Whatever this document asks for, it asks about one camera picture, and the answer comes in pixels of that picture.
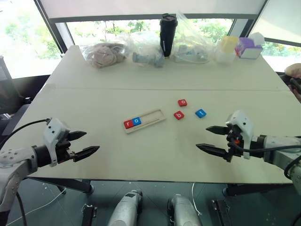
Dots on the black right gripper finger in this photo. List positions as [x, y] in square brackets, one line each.
[212, 149]
[217, 130]

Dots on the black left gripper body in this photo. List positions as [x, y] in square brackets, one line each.
[63, 150]

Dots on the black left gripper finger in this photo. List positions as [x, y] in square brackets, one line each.
[85, 151]
[77, 135]

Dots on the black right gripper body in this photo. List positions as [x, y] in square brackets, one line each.
[235, 146]

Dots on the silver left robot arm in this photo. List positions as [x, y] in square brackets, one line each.
[16, 162]

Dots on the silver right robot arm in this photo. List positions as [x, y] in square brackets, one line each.
[279, 148]

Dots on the blue letter tile t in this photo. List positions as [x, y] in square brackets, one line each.
[200, 113]

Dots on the red letter tile b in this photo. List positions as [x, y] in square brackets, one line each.
[179, 115]

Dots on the red letter tile o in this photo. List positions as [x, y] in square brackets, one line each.
[182, 102]

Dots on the red letter tile r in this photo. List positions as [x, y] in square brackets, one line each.
[128, 124]

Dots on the blue letter tile o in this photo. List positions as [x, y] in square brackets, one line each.
[136, 121]

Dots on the wooden letter tray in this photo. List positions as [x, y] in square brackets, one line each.
[150, 117]

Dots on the silver robot leg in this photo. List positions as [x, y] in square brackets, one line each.
[127, 209]
[183, 212]

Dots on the bystander's bare hand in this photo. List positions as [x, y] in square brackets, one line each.
[294, 69]

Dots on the black table leg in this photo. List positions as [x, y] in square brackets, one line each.
[254, 189]
[70, 184]

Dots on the black office chair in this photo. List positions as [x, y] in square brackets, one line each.
[9, 94]

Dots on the clear container with yellow lid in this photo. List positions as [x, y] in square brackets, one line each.
[227, 48]

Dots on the plastic bag with pink plush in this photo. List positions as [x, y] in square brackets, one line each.
[103, 55]

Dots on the black handheld device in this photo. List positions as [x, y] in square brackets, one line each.
[295, 86]

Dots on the tall clear plastic bag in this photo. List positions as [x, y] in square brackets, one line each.
[191, 47]

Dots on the purple tissue box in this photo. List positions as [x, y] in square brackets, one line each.
[249, 48]

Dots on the plastic bag with grey items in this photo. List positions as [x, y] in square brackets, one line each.
[147, 53]

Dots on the black travel tumbler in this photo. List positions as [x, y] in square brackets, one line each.
[167, 35]

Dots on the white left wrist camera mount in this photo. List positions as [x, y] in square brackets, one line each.
[54, 131]

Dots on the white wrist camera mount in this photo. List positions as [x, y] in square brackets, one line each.
[54, 131]
[244, 127]

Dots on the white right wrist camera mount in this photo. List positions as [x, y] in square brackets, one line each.
[244, 127]

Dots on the black stand bracket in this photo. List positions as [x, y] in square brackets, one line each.
[221, 213]
[89, 215]

